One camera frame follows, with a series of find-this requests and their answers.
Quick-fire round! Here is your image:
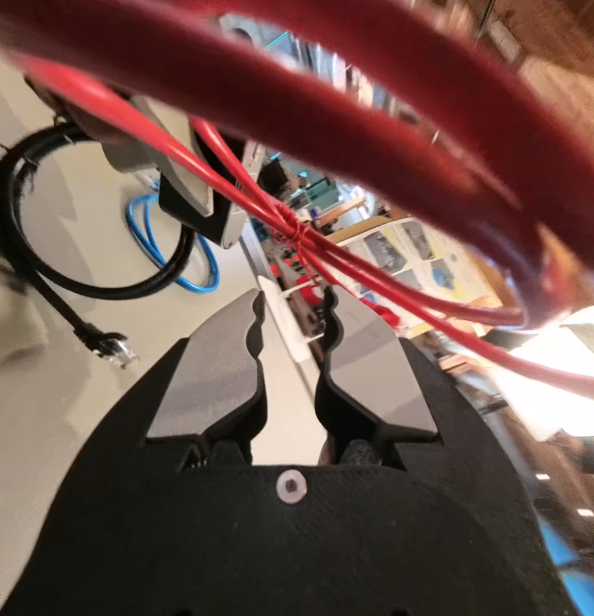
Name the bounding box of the bright light panel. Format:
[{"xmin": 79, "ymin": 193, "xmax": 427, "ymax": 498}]
[{"xmin": 489, "ymin": 305, "xmax": 594, "ymax": 441}]

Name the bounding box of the instruction sheet on wooden board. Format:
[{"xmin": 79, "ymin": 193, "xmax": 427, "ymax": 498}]
[{"xmin": 326, "ymin": 217, "xmax": 500, "ymax": 338}]

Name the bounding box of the black ethernet cable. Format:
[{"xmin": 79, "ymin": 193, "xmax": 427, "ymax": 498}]
[{"xmin": 0, "ymin": 123, "xmax": 197, "ymax": 371}]

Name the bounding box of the red ethernet cable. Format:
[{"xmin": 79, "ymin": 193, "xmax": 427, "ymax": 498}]
[{"xmin": 0, "ymin": 0, "xmax": 594, "ymax": 402}]

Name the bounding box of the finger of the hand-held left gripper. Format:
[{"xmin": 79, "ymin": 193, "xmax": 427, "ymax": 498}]
[
  {"xmin": 132, "ymin": 95, "xmax": 217, "ymax": 218},
  {"xmin": 220, "ymin": 140, "xmax": 268, "ymax": 250}
]

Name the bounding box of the white document stand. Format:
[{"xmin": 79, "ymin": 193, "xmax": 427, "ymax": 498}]
[{"xmin": 256, "ymin": 275, "xmax": 325, "ymax": 365}]

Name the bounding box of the blue ethernet cable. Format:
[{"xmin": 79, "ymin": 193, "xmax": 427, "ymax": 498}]
[{"xmin": 125, "ymin": 180, "xmax": 221, "ymax": 293}]

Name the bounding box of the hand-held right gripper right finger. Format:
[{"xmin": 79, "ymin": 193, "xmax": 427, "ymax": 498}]
[{"xmin": 314, "ymin": 285, "xmax": 440, "ymax": 453}]

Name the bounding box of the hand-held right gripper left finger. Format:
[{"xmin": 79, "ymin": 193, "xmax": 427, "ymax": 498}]
[{"xmin": 145, "ymin": 288, "xmax": 269, "ymax": 453}]

